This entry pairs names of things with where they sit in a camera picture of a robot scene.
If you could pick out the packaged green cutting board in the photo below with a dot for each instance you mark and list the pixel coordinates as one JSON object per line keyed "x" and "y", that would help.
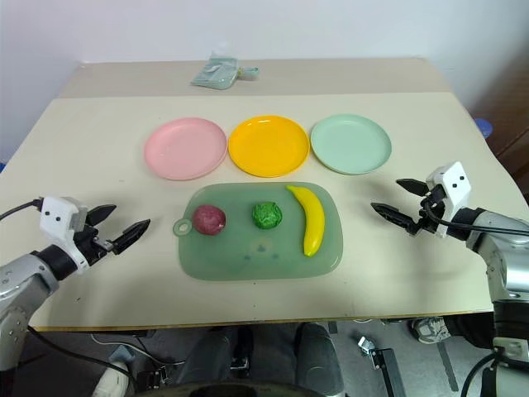
{"x": 215, "y": 71}

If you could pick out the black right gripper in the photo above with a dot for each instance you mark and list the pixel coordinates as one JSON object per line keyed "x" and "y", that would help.
{"x": 430, "y": 215}

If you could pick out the black metal stand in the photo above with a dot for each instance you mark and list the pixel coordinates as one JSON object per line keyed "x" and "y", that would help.
{"x": 382, "y": 364}

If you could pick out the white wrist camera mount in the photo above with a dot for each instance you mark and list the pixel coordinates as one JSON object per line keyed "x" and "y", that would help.
{"x": 62, "y": 217}
{"x": 452, "y": 186}

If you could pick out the light green plate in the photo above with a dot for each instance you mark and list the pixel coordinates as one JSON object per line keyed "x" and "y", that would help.
{"x": 351, "y": 143}

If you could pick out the pink plate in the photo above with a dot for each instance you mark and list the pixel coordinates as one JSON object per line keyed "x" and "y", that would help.
{"x": 185, "y": 148}

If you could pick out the yellow banana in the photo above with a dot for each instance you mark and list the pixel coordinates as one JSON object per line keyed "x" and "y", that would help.
{"x": 313, "y": 219}

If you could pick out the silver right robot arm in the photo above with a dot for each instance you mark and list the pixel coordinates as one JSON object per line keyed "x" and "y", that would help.
{"x": 502, "y": 256}

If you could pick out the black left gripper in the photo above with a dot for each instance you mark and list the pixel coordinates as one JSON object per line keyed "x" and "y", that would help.
{"x": 91, "y": 245}

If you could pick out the dark rounded robot legs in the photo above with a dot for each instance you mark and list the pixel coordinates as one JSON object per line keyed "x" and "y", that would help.
{"x": 264, "y": 360}

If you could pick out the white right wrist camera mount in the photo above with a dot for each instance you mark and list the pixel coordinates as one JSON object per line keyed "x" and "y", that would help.
{"x": 452, "y": 186}

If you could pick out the red toy onion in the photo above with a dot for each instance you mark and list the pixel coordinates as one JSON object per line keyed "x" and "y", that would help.
{"x": 209, "y": 220}

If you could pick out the translucent green cutting board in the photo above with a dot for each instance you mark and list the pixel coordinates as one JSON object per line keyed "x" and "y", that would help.
{"x": 264, "y": 252}

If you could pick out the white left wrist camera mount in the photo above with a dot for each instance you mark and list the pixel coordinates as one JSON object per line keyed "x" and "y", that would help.
{"x": 62, "y": 217}

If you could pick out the grey sneaker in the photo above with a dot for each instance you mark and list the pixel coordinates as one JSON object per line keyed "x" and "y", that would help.
{"x": 427, "y": 328}

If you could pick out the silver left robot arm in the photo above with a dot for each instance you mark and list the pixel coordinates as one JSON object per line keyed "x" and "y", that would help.
{"x": 25, "y": 276}

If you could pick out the blue round object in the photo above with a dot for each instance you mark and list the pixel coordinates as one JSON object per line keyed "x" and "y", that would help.
{"x": 483, "y": 126}

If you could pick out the green leafy round vegetable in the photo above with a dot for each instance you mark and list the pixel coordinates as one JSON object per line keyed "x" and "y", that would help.
{"x": 267, "y": 215}

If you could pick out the white shoe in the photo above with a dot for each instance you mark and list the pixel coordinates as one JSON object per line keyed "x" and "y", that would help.
{"x": 109, "y": 380}

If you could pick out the yellow plate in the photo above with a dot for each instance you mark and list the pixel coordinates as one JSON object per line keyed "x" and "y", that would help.
{"x": 269, "y": 145}

